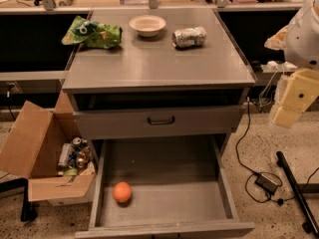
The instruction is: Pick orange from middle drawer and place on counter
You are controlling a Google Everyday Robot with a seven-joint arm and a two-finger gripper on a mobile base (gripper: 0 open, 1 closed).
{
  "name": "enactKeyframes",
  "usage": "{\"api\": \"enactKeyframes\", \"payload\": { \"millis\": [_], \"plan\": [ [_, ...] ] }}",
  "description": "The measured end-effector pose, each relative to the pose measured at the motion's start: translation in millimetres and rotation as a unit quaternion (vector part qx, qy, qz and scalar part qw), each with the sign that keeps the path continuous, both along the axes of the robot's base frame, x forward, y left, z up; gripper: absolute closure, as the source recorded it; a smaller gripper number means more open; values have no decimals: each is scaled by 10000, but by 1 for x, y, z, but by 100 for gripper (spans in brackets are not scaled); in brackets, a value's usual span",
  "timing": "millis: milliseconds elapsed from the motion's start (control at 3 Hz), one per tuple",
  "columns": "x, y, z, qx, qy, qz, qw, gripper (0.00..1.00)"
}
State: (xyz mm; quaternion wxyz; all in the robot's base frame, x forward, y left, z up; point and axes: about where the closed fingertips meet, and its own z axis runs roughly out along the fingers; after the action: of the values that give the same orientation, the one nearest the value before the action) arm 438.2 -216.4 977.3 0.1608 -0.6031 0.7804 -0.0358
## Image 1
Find cans in cardboard box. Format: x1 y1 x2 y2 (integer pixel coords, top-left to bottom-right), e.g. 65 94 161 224
58 137 96 176

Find white power strip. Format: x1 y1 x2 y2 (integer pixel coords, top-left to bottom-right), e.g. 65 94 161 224
261 61 297 73

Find cardboard box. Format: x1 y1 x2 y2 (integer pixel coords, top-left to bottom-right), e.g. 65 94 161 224
0 93 95 206

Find black power adapter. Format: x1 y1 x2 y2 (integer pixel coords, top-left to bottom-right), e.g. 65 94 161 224
255 174 278 195

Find crushed silver can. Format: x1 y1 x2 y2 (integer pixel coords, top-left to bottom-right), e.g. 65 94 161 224
172 27 206 49

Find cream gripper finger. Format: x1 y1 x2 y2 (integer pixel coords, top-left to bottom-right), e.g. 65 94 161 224
264 26 287 51
272 69 319 128

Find orange fruit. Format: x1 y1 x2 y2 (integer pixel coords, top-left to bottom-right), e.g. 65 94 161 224
113 182 133 203

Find open grey lower drawer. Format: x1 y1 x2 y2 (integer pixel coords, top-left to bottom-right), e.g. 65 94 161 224
75 136 254 239

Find black stand leg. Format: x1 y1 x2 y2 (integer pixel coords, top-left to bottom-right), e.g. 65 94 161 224
276 151 319 238

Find black chair leg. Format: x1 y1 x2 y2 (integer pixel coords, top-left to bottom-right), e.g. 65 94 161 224
0 178 37 222

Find white paper bowl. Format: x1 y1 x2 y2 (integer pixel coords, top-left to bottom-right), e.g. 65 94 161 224
130 15 166 38

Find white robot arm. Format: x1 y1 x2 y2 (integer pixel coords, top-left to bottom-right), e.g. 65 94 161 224
264 0 319 133

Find black power cable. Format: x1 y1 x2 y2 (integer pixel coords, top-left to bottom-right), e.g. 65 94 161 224
234 97 319 206

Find grey drawer with black handle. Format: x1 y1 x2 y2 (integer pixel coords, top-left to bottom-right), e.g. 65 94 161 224
74 106 243 139

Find grey drawer cabinet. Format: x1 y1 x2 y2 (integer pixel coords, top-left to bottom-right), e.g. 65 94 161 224
61 7 257 141

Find green chip bag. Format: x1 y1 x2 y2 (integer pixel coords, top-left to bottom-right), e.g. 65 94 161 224
62 16 123 49

